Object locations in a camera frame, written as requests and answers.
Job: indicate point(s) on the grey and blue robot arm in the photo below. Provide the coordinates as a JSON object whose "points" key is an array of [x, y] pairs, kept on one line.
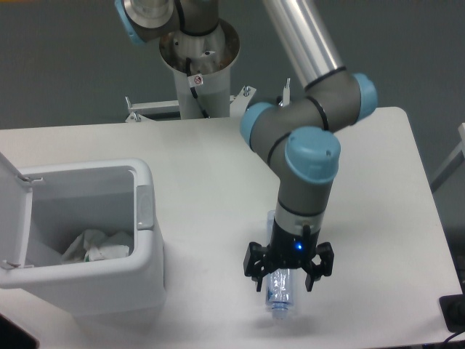
{"points": [[296, 141]]}

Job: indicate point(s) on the crumpled paper inside bin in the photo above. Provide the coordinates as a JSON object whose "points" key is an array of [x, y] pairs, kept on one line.
{"points": [[85, 248]]}

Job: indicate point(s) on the white metal base frame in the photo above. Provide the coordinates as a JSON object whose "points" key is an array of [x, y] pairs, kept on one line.
{"points": [[163, 110]]}

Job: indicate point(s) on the black device at right edge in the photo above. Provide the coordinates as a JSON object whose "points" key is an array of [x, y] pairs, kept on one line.
{"points": [[452, 307]]}

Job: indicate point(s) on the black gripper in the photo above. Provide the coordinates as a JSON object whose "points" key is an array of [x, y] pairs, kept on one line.
{"points": [[289, 251]]}

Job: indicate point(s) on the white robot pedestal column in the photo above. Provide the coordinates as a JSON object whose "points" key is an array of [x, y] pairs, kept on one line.
{"points": [[201, 67]]}

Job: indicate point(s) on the crushed clear plastic bottle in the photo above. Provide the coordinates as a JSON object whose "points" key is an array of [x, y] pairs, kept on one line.
{"points": [[280, 294]]}

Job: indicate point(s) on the white frame at right edge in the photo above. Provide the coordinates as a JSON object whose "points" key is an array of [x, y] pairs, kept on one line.
{"points": [[452, 162]]}

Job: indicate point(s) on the dark object bottom left corner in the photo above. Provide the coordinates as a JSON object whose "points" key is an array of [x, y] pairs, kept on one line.
{"points": [[14, 337]]}

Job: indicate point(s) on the white plastic trash can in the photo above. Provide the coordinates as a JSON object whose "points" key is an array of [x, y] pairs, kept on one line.
{"points": [[111, 196]]}

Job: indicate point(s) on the white trash can lid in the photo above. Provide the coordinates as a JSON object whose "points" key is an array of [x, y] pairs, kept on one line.
{"points": [[16, 208]]}

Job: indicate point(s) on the white paper carton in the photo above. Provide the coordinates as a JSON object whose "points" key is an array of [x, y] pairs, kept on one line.
{"points": [[102, 247]]}

